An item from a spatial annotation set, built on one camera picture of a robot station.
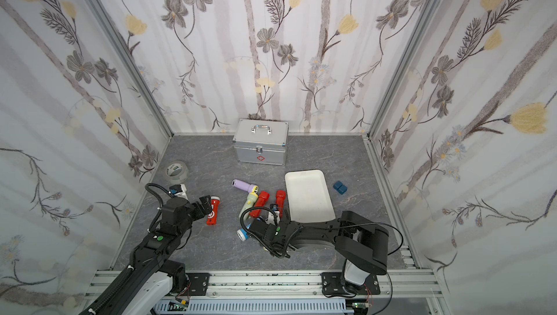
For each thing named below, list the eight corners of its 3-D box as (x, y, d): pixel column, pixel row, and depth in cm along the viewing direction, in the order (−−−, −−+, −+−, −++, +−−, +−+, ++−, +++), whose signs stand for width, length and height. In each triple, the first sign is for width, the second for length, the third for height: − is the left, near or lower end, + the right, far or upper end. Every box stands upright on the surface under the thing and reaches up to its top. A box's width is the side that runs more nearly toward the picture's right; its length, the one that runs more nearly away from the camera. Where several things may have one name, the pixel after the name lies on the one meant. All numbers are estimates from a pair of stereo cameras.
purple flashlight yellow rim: (231, 188, 101) (230, 183, 98) (235, 182, 103) (233, 178, 101) (255, 196, 99) (254, 191, 96) (258, 190, 101) (257, 185, 98)
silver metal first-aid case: (238, 165, 110) (232, 143, 97) (244, 130, 127) (239, 107, 114) (287, 165, 110) (288, 143, 97) (287, 130, 127) (287, 108, 114)
